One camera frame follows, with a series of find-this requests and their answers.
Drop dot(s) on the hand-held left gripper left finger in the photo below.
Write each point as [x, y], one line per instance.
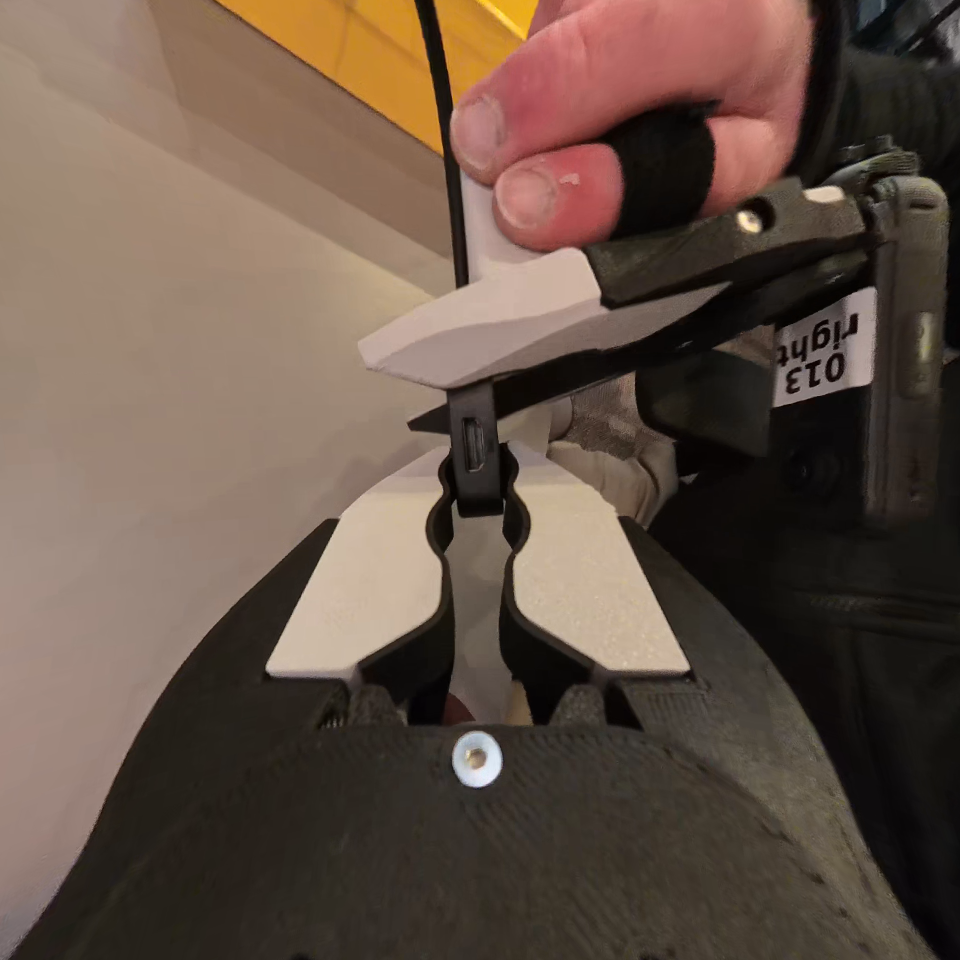
[367, 592]

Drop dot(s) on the person's torso in black clothing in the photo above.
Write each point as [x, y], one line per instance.
[862, 675]

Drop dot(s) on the pale knit fabric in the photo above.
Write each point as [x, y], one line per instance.
[622, 450]

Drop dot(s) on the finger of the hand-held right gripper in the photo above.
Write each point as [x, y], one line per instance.
[540, 420]
[510, 330]

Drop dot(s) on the person's right hand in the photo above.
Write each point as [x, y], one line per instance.
[637, 60]

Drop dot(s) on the yellow panel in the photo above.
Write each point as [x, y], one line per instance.
[360, 45]

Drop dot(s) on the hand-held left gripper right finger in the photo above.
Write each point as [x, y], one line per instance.
[592, 592]

